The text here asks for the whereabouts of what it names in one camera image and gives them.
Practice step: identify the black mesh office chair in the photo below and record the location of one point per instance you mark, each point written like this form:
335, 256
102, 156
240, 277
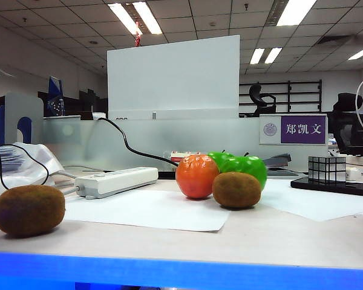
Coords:
348, 130

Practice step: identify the red hanging ornament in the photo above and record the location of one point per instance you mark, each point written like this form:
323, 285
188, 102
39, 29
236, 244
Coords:
137, 39

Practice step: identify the grey file holder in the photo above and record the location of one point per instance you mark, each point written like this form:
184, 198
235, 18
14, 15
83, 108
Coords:
21, 104

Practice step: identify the frosted glass desk partition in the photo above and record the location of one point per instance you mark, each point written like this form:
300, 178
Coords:
199, 133

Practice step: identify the silver mirror cube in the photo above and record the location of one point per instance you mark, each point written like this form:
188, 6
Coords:
326, 169

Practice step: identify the brown fuzzy kiwi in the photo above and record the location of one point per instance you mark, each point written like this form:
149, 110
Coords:
28, 211
236, 190

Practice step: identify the grey stapler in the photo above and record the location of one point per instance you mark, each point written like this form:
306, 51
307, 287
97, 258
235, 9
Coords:
278, 161

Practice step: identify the orange red persimmon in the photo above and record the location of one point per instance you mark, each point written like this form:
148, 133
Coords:
195, 178

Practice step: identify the white eraser packet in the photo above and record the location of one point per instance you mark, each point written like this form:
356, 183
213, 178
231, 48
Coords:
352, 173

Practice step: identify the white power strip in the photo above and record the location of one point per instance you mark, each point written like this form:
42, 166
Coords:
115, 181

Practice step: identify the white plastic bag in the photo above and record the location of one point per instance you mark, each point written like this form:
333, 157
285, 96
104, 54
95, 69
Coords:
39, 157

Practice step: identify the stack of papers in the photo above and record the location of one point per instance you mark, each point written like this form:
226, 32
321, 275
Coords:
6, 160

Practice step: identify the black shelf rack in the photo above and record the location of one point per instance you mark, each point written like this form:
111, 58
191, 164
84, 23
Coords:
305, 82

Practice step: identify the white power adapter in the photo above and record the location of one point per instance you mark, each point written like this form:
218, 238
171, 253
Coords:
99, 116

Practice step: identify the black background monitor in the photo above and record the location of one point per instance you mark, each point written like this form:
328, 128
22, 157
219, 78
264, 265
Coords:
92, 102

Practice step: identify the small red white box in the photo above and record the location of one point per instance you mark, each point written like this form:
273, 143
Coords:
177, 155

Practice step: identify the green plastic apple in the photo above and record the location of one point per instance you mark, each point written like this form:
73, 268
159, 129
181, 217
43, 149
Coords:
248, 166
221, 160

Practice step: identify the blue crystal trophy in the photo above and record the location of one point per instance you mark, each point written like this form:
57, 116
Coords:
55, 90

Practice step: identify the black smartphone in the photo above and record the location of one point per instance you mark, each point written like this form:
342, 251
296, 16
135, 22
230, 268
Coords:
320, 185

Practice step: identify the black flat pad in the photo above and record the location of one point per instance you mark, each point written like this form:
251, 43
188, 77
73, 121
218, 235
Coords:
166, 174

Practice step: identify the white monitor back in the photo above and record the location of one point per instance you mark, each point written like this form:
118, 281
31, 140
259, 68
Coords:
172, 78

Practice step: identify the purple white name plate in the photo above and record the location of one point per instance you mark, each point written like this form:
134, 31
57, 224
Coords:
302, 129

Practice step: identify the white paper sheet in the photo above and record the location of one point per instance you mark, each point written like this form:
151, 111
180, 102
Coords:
305, 205
145, 211

